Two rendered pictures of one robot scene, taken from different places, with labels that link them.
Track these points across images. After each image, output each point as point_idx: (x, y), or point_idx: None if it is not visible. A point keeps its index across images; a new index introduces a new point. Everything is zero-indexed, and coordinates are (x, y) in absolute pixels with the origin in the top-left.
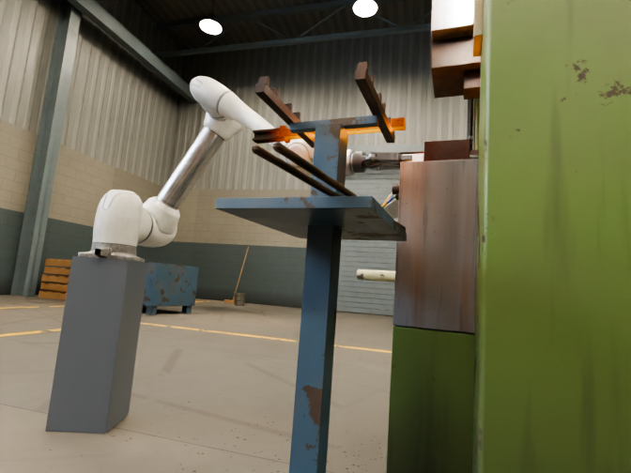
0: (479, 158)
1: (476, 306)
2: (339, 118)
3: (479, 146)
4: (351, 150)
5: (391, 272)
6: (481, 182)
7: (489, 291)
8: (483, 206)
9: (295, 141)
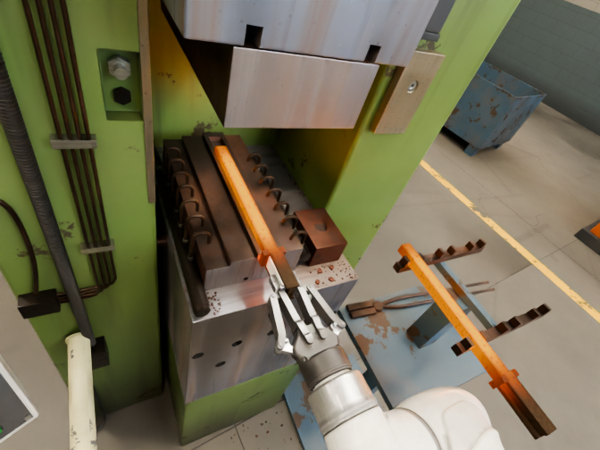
0: (336, 220)
1: None
2: (464, 285)
3: (336, 212)
4: (354, 370)
5: None
6: (355, 237)
7: None
8: (367, 247)
9: (483, 406)
